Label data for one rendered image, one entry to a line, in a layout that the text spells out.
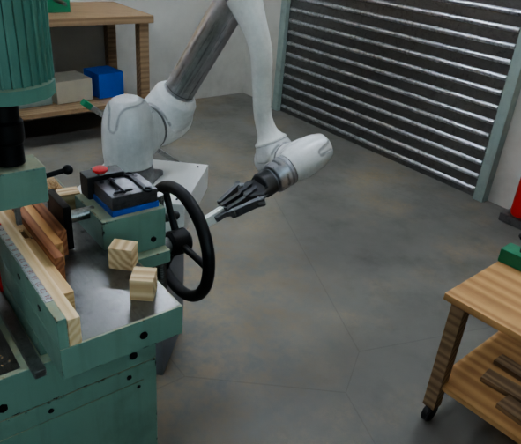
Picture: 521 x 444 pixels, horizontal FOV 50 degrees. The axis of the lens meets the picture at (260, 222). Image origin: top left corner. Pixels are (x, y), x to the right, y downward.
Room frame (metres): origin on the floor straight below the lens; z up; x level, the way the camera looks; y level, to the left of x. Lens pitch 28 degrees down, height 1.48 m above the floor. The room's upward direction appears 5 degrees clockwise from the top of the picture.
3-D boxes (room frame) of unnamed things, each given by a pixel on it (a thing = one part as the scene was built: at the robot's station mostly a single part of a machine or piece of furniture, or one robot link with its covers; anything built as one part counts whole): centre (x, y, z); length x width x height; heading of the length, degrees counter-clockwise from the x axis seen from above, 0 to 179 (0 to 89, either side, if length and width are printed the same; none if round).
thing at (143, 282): (0.79, 0.19, 0.92); 0.04 x 0.04 x 0.04; 2
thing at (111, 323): (0.96, 0.35, 0.87); 0.61 x 0.30 x 0.06; 40
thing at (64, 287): (0.94, 0.48, 0.92); 0.58 x 0.02 x 0.04; 40
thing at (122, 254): (0.87, 0.25, 0.92); 0.04 x 0.04 x 0.04; 86
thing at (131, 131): (1.69, 0.44, 0.86); 0.18 x 0.16 x 0.22; 158
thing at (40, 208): (0.94, 0.41, 0.93); 0.16 x 0.02 x 0.05; 40
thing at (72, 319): (0.87, 0.45, 0.92); 0.60 x 0.02 x 0.05; 40
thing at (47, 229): (0.93, 0.42, 0.92); 0.21 x 0.02 x 0.05; 40
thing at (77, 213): (0.95, 0.36, 0.95); 0.09 x 0.07 x 0.09; 40
